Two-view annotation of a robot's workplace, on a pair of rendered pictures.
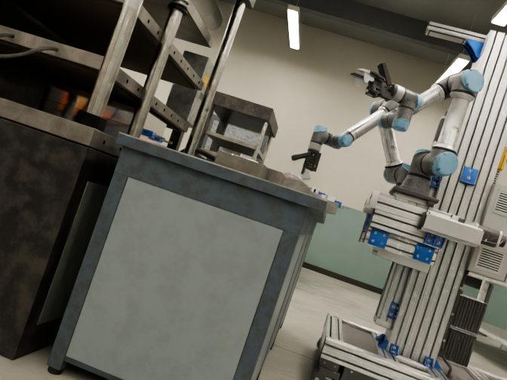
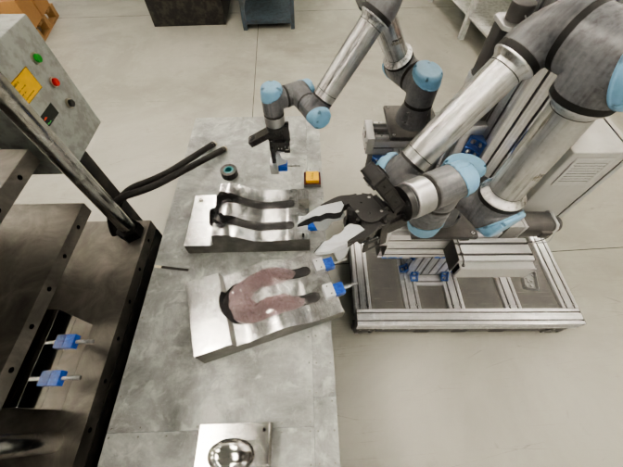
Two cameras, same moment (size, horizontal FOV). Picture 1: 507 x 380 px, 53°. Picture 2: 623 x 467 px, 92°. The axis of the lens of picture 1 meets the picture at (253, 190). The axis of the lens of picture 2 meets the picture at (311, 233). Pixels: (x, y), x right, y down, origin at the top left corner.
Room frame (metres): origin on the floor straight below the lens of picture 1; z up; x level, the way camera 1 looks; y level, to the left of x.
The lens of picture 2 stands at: (2.02, -0.22, 1.89)
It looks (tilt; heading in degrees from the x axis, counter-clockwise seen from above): 57 degrees down; 349
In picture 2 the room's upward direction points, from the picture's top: straight up
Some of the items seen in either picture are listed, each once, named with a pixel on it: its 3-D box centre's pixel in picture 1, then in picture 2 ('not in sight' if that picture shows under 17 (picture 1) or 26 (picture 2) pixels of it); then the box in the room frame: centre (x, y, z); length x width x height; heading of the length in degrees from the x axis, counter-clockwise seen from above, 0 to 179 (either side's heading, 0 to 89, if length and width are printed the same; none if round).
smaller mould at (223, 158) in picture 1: (241, 167); not in sight; (1.80, 0.07, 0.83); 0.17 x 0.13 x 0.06; 81
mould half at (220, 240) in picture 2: not in sight; (249, 217); (2.79, -0.10, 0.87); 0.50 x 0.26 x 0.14; 81
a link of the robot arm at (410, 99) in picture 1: (409, 99); (445, 185); (2.37, -0.56, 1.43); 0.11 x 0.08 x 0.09; 105
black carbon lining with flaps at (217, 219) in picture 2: not in sight; (250, 211); (2.77, -0.12, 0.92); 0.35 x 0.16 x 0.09; 81
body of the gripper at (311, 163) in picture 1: (311, 160); (278, 136); (2.99, -0.27, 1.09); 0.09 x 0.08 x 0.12; 81
